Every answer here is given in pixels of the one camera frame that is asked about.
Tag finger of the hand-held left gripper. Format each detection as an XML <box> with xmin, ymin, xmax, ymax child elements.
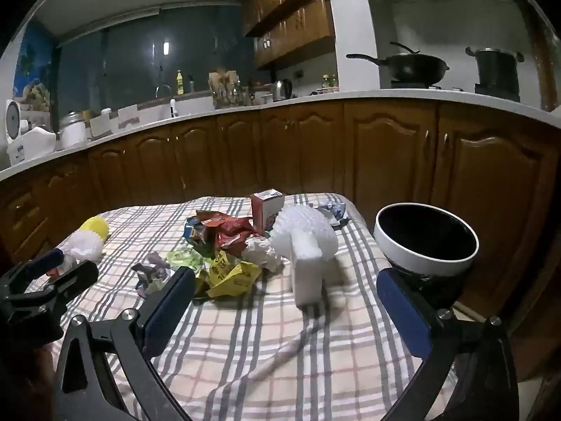
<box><xmin>0</xmin><ymin>249</ymin><xmax>66</xmax><ymax>291</ymax></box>
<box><xmin>0</xmin><ymin>261</ymin><xmax>99</xmax><ymax>316</ymax></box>

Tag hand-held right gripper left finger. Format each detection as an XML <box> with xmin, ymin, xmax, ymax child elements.
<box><xmin>53</xmin><ymin>267</ymin><xmax>196</xmax><ymax>421</ymax></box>

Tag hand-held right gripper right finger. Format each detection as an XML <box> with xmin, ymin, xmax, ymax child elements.
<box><xmin>376</xmin><ymin>267</ymin><xmax>520</xmax><ymax>421</ymax></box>

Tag white bin with black liner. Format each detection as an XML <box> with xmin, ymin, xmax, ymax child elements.
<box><xmin>373</xmin><ymin>203</ymin><xmax>480</xmax><ymax>292</ymax></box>

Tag orange red snack packet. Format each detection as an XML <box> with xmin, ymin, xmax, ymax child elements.
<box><xmin>186</xmin><ymin>209</ymin><xmax>229</xmax><ymax>244</ymax></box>

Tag red snack wrapper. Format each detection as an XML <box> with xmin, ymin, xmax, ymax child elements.
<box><xmin>215</xmin><ymin>217</ymin><xmax>258</xmax><ymax>257</ymax></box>

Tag white tissue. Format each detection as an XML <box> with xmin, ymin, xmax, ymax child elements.
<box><xmin>243</xmin><ymin>236</ymin><xmax>281</xmax><ymax>273</ymax></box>

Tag white foam net sleeve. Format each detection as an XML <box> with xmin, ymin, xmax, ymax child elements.
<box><xmin>268</xmin><ymin>205</ymin><xmax>339</xmax><ymax>268</ymax></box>

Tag crumpled silver wrapper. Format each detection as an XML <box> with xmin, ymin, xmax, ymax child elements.
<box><xmin>131</xmin><ymin>252</ymin><xmax>174</xmax><ymax>294</ymax></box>

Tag green crumpled wrapper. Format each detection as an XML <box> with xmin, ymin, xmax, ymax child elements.
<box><xmin>169</xmin><ymin>248</ymin><xmax>211</xmax><ymax>273</ymax></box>

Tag yellow foam fruit net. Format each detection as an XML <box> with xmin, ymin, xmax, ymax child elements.
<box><xmin>78</xmin><ymin>217</ymin><xmax>110</xmax><ymax>242</ymax></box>

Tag yellow crumpled wrapper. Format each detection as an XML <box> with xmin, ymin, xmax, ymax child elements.
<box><xmin>205</xmin><ymin>252</ymin><xmax>262</xmax><ymax>299</ymax></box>

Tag checked tablecloth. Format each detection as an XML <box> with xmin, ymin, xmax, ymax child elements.
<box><xmin>46</xmin><ymin>193</ymin><xmax>461</xmax><ymax>421</ymax></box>

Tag white foam block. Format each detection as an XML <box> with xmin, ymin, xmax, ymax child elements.
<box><xmin>291</xmin><ymin>232</ymin><xmax>340</xmax><ymax>308</ymax></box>

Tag white plastic box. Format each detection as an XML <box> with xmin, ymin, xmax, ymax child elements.
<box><xmin>6</xmin><ymin>126</ymin><xmax>58</xmax><ymax>165</ymax></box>

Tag blue white crumpled wrapper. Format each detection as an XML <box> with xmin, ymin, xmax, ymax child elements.
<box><xmin>313</xmin><ymin>199</ymin><xmax>349</xmax><ymax>229</ymax></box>

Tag white lidded jar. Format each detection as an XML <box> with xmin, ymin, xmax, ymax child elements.
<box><xmin>59</xmin><ymin>111</ymin><xmax>88</xmax><ymax>149</ymax></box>

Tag red carton box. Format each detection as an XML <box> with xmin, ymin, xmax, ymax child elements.
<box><xmin>251</xmin><ymin>188</ymin><xmax>285</xmax><ymax>233</ymax></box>

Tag white round appliance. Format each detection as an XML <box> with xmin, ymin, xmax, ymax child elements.
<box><xmin>5</xmin><ymin>99</ymin><xmax>31</xmax><ymax>143</ymax></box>

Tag white storage container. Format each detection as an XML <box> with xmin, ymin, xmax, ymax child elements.
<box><xmin>90</xmin><ymin>109</ymin><xmax>119</xmax><ymax>139</ymax></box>
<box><xmin>117</xmin><ymin>104</ymin><xmax>140</xmax><ymax>130</ymax></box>

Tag brown lower cabinets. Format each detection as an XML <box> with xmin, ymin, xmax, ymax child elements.
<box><xmin>0</xmin><ymin>99</ymin><xmax>561</xmax><ymax>360</ymax></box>

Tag brown cabinets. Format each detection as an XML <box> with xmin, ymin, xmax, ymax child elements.
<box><xmin>0</xmin><ymin>99</ymin><xmax>561</xmax><ymax>360</ymax></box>
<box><xmin>240</xmin><ymin>0</ymin><xmax>351</xmax><ymax>70</ymax></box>

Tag kitchen window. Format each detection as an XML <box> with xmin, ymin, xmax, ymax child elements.
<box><xmin>55</xmin><ymin>4</ymin><xmax>259</xmax><ymax>112</ymax></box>

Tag wooden utensil rack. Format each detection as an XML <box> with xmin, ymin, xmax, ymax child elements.
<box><xmin>208</xmin><ymin>68</ymin><xmax>255</xmax><ymax>109</ymax></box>

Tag gas stove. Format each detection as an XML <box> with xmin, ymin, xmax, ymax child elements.
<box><xmin>390</xmin><ymin>80</ymin><xmax>522</xmax><ymax>101</ymax></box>

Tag steel kettle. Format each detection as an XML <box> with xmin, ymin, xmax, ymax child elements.
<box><xmin>272</xmin><ymin>78</ymin><xmax>293</xmax><ymax>102</ymax></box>

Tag black wok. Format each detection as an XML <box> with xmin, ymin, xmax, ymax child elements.
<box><xmin>346</xmin><ymin>42</ymin><xmax>451</xmax><ymax>83</ymax></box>

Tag black stock pot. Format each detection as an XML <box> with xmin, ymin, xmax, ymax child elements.
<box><xmin>465</xmin><ymin>47</ymin><xmax>525</xmax><ymax>97</ymax></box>

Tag brown upper cabinets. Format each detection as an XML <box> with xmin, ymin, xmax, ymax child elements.
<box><xmin>240</xmin><ymin>0</ymin><xmax>351</xmax><ymax>70</ymax></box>

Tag blue wall poster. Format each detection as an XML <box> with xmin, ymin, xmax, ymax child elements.
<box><xmin>13</xmin><ymin>24</ymin><xmax>55</xmax><ymax>110</ymax></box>

